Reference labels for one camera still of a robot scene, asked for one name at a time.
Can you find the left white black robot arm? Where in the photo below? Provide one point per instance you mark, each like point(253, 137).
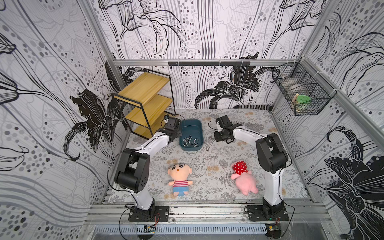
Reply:
point(132, 172)

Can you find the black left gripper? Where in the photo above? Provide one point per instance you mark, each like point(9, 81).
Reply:
point(179, 133)

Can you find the black wall rail bar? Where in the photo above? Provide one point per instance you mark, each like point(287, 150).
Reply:
point(206, 63)

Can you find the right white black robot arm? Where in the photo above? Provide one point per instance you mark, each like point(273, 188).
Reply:
point(271, 155)

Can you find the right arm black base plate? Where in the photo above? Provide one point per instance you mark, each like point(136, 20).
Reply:
point(259, 213)

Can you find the pink plush toy red hat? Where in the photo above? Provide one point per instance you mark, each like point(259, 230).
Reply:
point(244, 180)

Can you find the black wire basket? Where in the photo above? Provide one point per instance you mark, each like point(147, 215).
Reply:
point(294, 79)

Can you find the green round lid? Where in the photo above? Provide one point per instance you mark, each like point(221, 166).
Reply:
point(303, 99)

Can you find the wooden shelf black metal frame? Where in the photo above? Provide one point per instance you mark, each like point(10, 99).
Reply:
point(149, 106)

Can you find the white slotted cable duct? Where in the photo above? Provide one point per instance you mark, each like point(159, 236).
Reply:
point(182, 229)

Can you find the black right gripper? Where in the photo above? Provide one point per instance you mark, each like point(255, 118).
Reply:
point(220, 135)

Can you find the teal plastic storage box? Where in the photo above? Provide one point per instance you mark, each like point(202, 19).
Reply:
point(194, 128)

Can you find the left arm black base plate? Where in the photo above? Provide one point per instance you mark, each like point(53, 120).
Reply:
point(155, 214)

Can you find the pile of silver wing nuts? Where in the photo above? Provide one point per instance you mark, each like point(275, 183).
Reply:
point(190, 142)

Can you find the boy plush doll striped shirt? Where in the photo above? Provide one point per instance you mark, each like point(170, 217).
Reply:
point(179, 174)

